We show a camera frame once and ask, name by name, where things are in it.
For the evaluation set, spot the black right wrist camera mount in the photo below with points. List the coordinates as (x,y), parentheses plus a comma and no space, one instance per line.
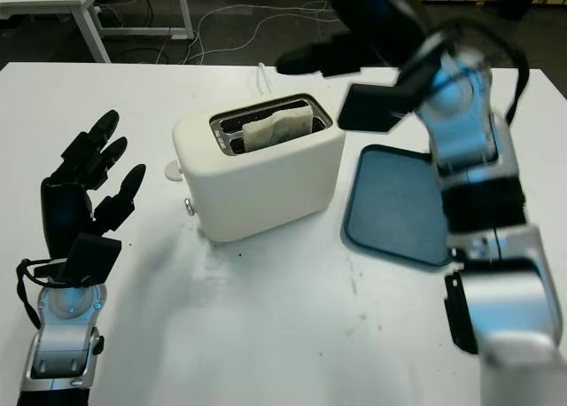
(367,109)

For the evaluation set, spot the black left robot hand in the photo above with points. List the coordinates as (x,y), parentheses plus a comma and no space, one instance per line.
(62,211)

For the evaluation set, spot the white two-slot toaster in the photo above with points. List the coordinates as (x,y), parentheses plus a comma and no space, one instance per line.
(266,189)

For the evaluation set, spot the white toaster lever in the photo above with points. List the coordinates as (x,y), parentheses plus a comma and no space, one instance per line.
(172,172)

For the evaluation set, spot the silver toaster knob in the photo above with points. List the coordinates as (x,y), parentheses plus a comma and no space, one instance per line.
(191,206)

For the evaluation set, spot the blue plastic tray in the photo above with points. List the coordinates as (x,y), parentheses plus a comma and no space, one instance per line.
(390,202)

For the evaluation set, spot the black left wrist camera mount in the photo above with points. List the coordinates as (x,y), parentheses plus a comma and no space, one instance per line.
(93,259)

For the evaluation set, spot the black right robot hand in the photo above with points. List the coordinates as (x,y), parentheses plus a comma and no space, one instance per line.
(376,25)

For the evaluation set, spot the black waste bin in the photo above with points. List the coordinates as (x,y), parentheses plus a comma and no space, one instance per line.
(516,2)

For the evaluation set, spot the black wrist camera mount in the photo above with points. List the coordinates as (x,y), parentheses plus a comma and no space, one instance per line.
(367,109)
(93,259)

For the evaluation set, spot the white bread slice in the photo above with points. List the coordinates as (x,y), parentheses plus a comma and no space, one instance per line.
(274,131)

